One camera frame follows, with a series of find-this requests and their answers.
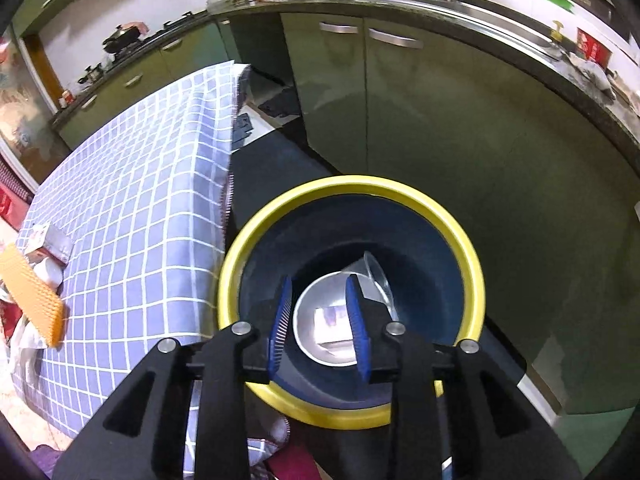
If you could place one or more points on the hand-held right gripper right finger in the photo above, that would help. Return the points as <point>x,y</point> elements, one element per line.
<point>356,325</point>

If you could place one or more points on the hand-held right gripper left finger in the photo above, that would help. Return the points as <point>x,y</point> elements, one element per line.
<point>280,320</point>

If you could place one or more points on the white paper bowl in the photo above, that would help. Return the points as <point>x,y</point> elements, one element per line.
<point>312,310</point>

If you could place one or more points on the clear plastic cup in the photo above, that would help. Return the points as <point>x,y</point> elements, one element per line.
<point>377,275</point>

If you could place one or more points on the yellow rimmed dark blue bin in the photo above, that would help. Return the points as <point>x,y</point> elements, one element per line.
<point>350,185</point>

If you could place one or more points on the white tissue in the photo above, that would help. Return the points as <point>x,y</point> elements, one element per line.
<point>50,275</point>

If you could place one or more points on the orange waffle sponge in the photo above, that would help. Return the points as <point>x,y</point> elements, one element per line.
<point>30,290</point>

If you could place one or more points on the blue checkered tablecloth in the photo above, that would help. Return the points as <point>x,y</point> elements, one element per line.
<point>150,185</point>

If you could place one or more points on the green sink base cabinet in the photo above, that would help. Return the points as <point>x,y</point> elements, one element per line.
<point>450,160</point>

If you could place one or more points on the black foam floor mat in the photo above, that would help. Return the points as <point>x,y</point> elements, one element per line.
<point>280,104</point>
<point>242,131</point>

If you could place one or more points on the grey and red packet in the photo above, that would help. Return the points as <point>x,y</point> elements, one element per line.
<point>52,242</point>

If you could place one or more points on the white plastic bag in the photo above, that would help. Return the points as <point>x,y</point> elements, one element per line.
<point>22,337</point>

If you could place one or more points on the purple checkered cloth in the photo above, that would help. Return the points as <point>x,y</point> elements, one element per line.
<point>50,462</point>

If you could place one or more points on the green stove base cabinet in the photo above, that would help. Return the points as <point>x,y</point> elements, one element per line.
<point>150,70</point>

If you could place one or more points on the red jar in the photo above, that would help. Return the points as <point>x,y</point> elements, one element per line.
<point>65,99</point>

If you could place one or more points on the black gas stove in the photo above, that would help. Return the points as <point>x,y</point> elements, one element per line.
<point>182,21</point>

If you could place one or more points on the black pot with lid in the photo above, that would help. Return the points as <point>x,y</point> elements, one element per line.
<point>122,37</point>

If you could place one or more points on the glass sliding door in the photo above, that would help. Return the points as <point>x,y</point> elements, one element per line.
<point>20,110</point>

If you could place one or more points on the steel sink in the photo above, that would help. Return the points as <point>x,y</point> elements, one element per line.
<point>505,22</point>

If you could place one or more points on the grey dish rag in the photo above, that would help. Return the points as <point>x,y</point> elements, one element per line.
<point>592,77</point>

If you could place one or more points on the yellow sink tool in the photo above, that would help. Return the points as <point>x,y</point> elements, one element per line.
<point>557,31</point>

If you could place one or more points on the green upper cabinet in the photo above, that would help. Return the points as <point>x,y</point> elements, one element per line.
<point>35,10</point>

